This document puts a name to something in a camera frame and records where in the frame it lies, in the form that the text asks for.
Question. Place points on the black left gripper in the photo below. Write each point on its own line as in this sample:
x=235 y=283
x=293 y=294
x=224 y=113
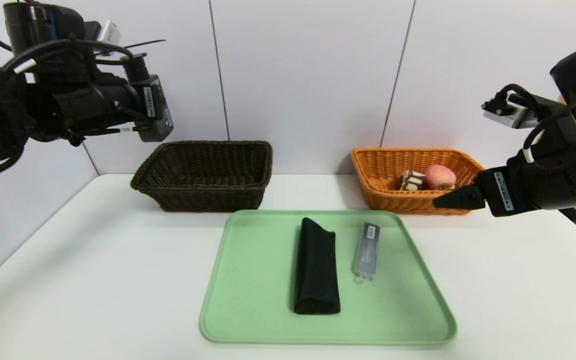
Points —
x=155 y=109

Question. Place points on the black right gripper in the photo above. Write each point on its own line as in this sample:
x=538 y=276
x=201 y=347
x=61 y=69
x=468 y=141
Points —
x=499 y=192

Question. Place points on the red peach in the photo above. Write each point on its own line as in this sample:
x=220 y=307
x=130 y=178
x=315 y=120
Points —
x=439 y=176

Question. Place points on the chocolate cake slice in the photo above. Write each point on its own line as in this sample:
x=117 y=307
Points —
x=412 y=181

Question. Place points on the clear plastic slim case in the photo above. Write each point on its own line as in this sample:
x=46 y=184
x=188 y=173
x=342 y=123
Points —
x=366 y=252

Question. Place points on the black glasses case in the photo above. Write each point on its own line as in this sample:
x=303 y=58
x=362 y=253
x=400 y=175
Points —
x=316 y=270

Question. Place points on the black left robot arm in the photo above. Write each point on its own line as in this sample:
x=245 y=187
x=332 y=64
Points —
x=58 y=107

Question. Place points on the orange wicker basket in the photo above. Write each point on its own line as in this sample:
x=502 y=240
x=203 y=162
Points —
x=398 y=202

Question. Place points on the dark brown wicker basket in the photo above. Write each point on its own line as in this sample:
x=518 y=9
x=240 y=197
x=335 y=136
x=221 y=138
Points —
x=203 y=160

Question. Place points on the light green plastic tray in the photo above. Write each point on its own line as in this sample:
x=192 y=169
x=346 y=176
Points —
x=258 y=310

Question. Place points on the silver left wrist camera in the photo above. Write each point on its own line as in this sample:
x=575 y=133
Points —
x=109 y=34

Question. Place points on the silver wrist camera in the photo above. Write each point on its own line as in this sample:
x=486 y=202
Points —
x=109 y=34
x=510 y=112

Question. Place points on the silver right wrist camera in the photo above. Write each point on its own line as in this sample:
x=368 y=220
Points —
x=510 y=112

